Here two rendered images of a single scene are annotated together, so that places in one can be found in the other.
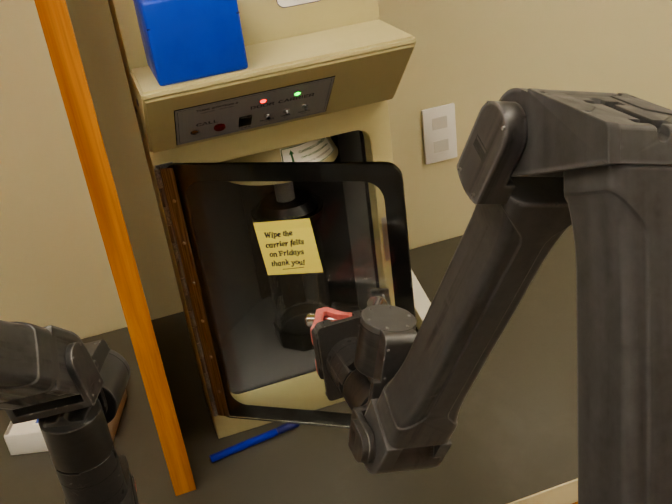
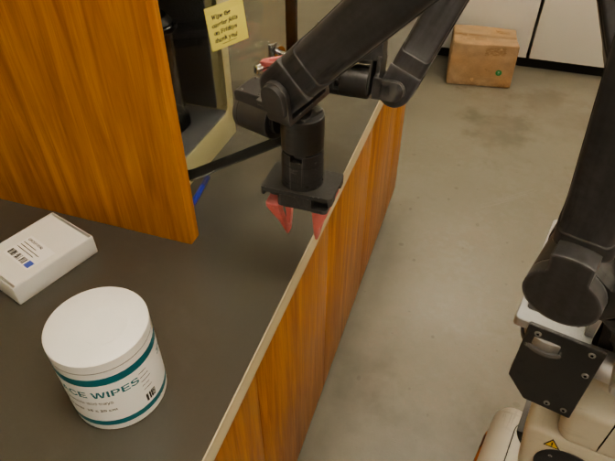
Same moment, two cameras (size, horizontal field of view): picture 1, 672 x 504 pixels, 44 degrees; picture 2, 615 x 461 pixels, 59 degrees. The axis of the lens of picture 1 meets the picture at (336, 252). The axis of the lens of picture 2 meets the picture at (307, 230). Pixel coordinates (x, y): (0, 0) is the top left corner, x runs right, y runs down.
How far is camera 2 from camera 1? 83 cm
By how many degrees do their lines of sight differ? 47
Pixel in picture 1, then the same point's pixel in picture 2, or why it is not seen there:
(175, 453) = (189, 209)
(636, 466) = not seen: outside the picture
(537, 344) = not seen: hidden behind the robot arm
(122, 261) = (160, 48)
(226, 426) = not seen: hidden behind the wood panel
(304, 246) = (237, 20)
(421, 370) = (442, 19)
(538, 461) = (341, 132)
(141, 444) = (120, 240)
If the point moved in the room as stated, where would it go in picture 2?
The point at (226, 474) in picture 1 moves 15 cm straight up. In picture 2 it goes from (204, 219) to (194, 155)
